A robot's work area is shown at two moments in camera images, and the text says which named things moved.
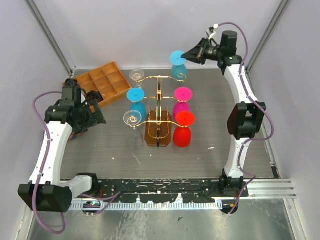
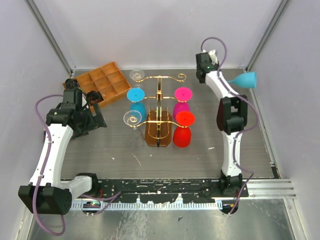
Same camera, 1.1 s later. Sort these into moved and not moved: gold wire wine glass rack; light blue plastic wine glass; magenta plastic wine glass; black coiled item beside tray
Moved: light blue plastic wine glass
Not moved: gold wire wine glass rack; magenta plastic wine glass; black coiled item beside tray
